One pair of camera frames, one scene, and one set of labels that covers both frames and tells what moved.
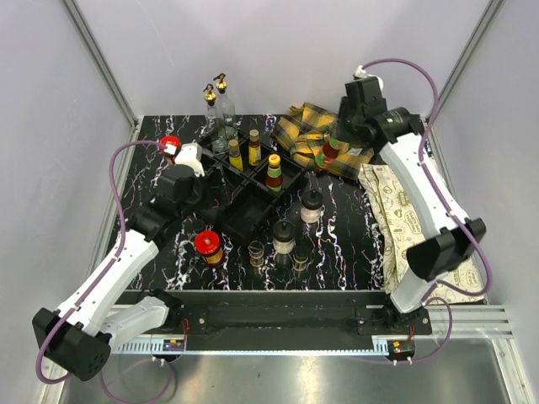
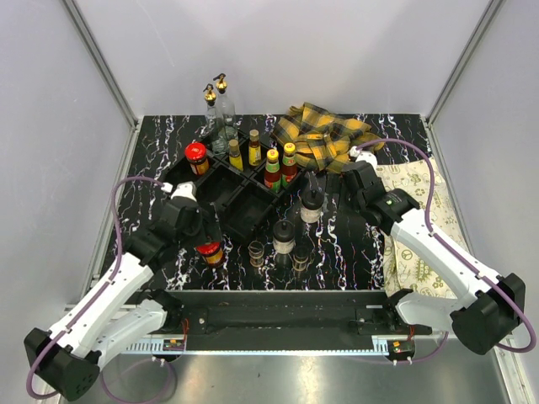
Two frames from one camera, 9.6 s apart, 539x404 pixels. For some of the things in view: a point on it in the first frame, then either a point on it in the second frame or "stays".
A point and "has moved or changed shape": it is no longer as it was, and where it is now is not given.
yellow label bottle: [235, 159] stays
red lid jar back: [173, 144] has moved or changed shape
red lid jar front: [208, 244] stays
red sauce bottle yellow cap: [328, 152] → [289, 170]
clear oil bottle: [215, 131] stays
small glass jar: [301, 257] stays
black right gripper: [341, 133] → [344, 188]
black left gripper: [205, 184] → [209, 232]
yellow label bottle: [254, 149] stays
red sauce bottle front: [274, 178] stays
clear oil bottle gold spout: [226, 113] stays
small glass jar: [256, 249] stays
